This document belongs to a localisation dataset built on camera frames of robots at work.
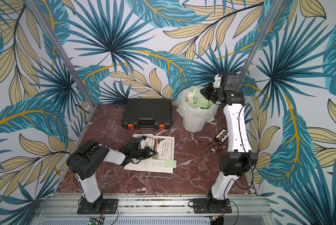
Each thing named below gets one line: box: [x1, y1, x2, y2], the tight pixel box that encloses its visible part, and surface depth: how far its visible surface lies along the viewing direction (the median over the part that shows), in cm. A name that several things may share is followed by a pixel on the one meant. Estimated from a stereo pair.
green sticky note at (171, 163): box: [164, 159, 177, 169], surface depth 90 cm
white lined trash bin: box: [175, 85, 219, 134], surface depth 90 cm
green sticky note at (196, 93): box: [192, 87, 205, 98], surface depth 83 cm
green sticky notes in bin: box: [185, 87, 210, 110], surface depth 94 cm
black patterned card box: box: [213, 127, 229, 145], surface depth 102 cm
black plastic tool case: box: [122, 97, 173, 130], surface depth 107 cm
